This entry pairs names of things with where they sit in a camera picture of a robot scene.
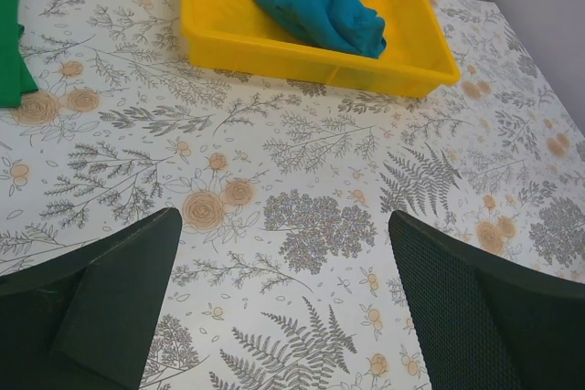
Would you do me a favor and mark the yellow plastic tray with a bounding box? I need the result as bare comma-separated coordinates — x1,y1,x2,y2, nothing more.
181,0,460,98

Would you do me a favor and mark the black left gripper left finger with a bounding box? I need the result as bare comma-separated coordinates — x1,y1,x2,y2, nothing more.
1,208,182,389

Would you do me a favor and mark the folded green t shirt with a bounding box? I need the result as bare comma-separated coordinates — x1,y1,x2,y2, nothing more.
0,0,38,109

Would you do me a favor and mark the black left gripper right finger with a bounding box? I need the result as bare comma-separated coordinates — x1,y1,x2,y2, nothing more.
388,211,584,389

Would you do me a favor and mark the floral table cloth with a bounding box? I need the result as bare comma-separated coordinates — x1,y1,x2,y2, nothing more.
1,0,584,389

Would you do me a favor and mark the blue t shirt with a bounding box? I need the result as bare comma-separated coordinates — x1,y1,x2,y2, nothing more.
253,0,387,59

